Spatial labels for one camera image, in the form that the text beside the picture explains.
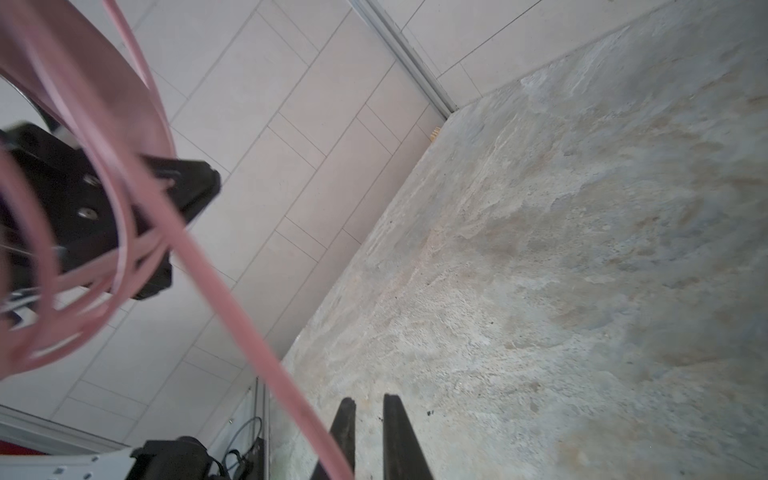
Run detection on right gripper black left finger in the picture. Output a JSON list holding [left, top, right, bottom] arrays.
[[329, 397, 357, 473]]

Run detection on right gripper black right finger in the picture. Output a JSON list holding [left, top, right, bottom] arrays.
[[383, 394, 434, 480]]

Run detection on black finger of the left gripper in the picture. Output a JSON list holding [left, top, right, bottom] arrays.
[[1, 123, 221, 300]]

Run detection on pink cat-ear headphones with cable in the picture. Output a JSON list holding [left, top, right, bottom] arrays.
[[2, 1, 354, 479]]

